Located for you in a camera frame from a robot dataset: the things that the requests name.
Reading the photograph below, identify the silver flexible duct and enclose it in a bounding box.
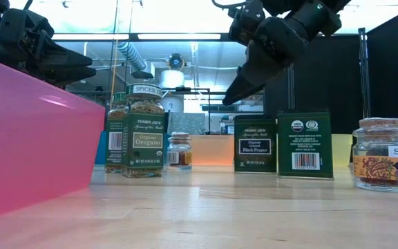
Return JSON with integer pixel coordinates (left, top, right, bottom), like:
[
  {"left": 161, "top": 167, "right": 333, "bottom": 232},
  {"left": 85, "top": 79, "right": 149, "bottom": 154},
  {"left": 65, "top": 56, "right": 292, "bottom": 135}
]
[{"left": 115, "top": 41, "right": 148, "bottom": 72}]

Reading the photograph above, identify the red plastic bin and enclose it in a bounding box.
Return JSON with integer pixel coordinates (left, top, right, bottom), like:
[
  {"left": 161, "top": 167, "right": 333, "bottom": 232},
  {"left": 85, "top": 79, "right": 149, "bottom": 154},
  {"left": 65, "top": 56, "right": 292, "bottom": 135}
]
[{"left": 0, "top": 54, "right": 106, "bottom": 222}]

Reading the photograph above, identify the white cylindrical tank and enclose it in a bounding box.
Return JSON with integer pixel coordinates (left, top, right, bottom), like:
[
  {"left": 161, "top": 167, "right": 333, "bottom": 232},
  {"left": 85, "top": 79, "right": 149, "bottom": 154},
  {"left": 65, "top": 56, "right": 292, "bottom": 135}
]
[{"left": 159, "top": 68, "right": 186, "bottom": 89}]

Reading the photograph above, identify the grey metal post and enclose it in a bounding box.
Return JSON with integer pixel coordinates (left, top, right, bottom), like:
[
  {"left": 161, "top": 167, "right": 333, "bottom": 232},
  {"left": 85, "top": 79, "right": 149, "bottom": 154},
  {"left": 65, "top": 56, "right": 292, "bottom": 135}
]
[{"left": 357, "top": 27, "right": 372, "bottom": 119}]

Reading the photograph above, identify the dark green pepper tin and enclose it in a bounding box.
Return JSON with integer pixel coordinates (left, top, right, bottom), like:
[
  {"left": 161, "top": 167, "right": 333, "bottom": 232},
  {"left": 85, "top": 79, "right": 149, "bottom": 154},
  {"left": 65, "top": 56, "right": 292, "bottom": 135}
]
[
  {"left": 276, "top": 109, "right": 334, "bottom": 180},
  {"left": 233, "top": 115, "right": 278, "bottom": 174}
]

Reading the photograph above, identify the black curtain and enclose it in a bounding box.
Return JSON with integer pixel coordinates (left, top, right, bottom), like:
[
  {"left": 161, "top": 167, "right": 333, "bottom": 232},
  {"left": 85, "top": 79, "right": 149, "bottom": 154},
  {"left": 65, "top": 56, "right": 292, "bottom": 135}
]
[{"left": 263, "top": 24, "right": 398, "bottom": 163}]

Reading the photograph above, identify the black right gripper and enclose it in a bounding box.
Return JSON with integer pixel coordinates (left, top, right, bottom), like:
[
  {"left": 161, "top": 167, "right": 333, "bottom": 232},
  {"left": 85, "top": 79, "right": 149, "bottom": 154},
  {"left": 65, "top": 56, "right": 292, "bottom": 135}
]
[{"left": 222, "top": 16, "right": 309, "bottom": 105}]

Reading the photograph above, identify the green lid oregano jar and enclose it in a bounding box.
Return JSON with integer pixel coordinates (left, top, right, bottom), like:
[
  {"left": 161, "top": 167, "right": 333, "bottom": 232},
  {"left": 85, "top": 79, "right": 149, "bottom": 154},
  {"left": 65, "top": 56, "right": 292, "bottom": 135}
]
[
  {"left": 122, "top": 83, "right": 166, "bottom": 179},
  {"left": 104, "top": 91, "right": 128, "bottom": 174}
]

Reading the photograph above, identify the yellow plastic bin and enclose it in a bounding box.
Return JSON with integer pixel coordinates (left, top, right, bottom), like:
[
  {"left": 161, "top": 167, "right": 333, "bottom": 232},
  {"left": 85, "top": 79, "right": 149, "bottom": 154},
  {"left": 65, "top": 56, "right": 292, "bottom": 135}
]
[{"left": 331, "top": 133, "right": 354, "bottom": 167}]

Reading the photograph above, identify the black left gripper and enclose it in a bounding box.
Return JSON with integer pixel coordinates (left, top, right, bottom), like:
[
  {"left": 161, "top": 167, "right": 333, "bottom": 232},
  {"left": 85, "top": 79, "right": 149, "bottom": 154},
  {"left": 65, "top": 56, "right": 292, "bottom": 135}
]
[{"left": 0, "top": 8, "right": 97, "bottom": 88}]

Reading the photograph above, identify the white ceiling light bar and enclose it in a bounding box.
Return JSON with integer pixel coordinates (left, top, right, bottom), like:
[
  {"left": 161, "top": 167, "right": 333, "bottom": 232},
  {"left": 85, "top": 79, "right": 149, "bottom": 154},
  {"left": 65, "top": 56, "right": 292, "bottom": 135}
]
[
  {"left": 52, "top": 33, "right": 130, "bottom": 41},
  {"left": 137, "top": 33, "right": 222, "bottom": 41}
]

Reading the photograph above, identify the orange plastic bin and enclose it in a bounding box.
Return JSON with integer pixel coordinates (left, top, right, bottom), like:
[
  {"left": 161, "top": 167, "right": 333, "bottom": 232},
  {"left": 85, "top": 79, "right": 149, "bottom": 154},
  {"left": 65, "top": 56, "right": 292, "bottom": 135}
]
[{"left": 189, "top": 133, "right": 235, "bottom": 167}]

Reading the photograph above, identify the cork lid saffron jar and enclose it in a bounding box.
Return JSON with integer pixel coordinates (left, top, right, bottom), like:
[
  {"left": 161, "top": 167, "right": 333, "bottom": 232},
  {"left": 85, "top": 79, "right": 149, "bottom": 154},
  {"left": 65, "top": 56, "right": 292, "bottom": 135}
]
[
  {"left": 166, "top": 131, "right": 193, "bottom": 171},
  {"left": 352, "top": 117, "right": 398, "bottom": 193}
]

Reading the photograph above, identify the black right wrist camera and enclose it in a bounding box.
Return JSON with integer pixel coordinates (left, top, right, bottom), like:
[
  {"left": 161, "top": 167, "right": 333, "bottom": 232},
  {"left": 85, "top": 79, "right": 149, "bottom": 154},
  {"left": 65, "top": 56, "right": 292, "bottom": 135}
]
[{"left": 228, "top": 0, "right": 266, "bottom": 46}]

